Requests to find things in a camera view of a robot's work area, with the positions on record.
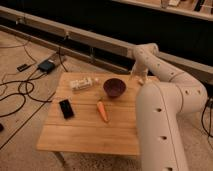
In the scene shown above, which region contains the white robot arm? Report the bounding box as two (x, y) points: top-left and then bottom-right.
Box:
(132, 43), (207, 171)

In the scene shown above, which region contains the black phone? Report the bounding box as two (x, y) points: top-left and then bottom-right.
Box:
(59, 100), (74, 119)

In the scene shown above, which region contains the orange carrot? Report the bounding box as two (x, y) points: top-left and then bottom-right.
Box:
(97, 100), (109, 122)

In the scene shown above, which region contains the dark power adapter box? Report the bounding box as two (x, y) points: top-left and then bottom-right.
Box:
(38, 60), (55, 73)

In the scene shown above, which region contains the wooden table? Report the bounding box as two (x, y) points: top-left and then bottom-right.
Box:
(37, 73), (141, 156)

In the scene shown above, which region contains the black cable at right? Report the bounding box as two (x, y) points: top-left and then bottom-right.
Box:
(200, 97), (213, 151)

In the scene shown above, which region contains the black cable on floor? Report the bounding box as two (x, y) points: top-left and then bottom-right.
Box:
(0, 36), (64, 150)

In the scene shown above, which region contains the dark purple bowl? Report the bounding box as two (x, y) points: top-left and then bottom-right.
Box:
(103, 78), (126, 98)

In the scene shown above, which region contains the small black device on floor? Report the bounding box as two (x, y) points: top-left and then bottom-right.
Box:
(17, 64), (30, 72)

